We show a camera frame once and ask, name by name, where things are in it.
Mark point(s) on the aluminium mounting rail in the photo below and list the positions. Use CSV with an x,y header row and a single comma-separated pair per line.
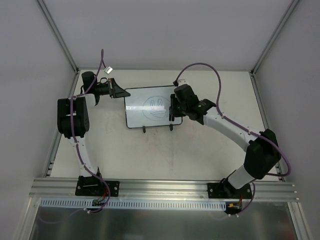
x,y
185,190

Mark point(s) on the right aluminium frame post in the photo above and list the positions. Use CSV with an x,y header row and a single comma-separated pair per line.
x,y
276,32

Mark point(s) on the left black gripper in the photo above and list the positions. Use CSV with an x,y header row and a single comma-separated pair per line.
x,y
112,88

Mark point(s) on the white slotted cable duct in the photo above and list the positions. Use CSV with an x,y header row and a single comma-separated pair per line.
x,y
136,204

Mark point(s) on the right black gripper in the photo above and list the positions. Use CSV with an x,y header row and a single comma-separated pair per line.
x,y
172,108

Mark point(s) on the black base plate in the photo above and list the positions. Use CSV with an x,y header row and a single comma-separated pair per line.
x,y
220,190
97,187

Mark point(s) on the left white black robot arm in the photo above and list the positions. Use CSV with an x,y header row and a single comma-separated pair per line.
x,y
73,121

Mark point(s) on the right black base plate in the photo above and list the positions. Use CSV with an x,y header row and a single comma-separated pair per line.
x,y
220,190

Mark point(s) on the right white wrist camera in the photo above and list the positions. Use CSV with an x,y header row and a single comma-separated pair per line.
x,y
180,82

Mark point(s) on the small black-framed whiteboard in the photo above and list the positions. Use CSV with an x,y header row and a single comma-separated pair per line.
x,y
149,107

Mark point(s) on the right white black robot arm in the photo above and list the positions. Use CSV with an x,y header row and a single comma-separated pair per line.
x,y
261,149

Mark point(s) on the black metal whiteboard stand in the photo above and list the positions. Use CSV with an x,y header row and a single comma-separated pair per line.
x,y
158,127

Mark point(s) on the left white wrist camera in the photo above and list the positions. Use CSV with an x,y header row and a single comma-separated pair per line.
x,y
108,70

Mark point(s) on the left aluminium frame post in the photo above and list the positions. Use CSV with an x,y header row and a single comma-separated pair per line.
x,y
57,34

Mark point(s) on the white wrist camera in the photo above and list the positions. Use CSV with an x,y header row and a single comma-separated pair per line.
x,y
180,82
108,70

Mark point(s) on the aluminium frame post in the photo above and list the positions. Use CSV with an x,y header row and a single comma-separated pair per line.
x,y
57,34
276,32

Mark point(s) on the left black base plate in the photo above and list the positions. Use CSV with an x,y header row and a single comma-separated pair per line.
x,y
97,187

